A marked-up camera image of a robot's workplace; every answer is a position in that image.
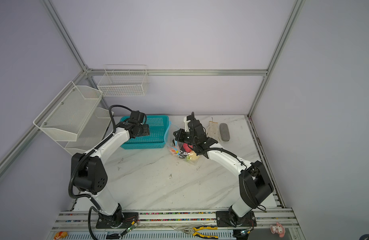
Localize pink toy fruit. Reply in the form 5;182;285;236
183;144;192;153

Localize clear zip bag blue zipper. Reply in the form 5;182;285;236
165;121;199;165

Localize cream toy pear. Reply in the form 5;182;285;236
189;152;199;162

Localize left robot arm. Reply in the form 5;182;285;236
68;109;150;228

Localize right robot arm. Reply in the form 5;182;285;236
173;113;274;219

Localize white work glove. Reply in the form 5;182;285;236
206;121;221;142

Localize teal plastic basket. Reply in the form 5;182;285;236
121;115;170;150

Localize grey oval stone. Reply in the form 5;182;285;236
219;123;230;142

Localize white mesh shelf lower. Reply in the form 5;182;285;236
57;108;111;155

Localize white mesh shelf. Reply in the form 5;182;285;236
57;108;111;155
33;82;103;142

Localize white mesh shelf upper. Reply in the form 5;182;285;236
33;82;103;142

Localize pink toy figure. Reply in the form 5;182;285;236
270;222;285;238

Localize yellow toy figure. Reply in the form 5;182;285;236
53;232;68;240

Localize white wire basket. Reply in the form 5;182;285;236
98;65;150;97

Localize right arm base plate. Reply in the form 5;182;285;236
215;211;257;228

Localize yellow handled pliers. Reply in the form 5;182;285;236
178;225;219;240

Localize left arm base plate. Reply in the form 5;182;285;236
96;212;139;229

